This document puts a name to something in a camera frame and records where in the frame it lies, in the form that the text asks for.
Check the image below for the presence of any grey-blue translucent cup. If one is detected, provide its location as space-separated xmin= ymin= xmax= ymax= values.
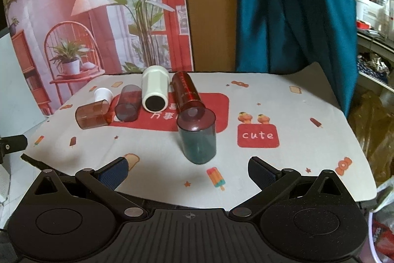
xmin=176 ymin=108 xmax=216 ymax=165

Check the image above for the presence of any brown translucent cup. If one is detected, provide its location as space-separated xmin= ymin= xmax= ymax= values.
xmin=75 ymin=99 xmax=113 ymax=129

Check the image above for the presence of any purple translucent cup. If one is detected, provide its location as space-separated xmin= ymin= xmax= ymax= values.
xmin=115 ymin=85 xmax=142 ymax=122

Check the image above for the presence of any small white cup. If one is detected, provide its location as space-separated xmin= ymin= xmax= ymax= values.
xmin=94 ymin=88 xmax=114 ymax=104

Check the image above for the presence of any white faceted cup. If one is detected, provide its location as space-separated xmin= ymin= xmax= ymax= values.
xmin=142 ymin=65 xmax=170 ymax=113

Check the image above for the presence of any pink room backdrop poster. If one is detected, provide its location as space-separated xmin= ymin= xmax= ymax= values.
xmin=3 ymin=0 xmax=194 ymax=115

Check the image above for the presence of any white patterned tablecloth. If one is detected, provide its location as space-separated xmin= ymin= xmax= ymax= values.
xmin=23 ymin=61 xmax=378 ymax=210

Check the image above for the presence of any red metallic bottle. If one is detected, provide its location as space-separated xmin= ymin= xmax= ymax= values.
xmin=171 ymin=71 xmax=206 ymax=120

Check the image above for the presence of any blue curtain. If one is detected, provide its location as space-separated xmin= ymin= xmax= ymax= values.
xmin=236 ymin=0 xmax=358 ymax=113

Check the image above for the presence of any white storage shelf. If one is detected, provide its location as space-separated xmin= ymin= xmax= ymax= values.
xmin=356 ymin=0 xmax=393 ymax=92

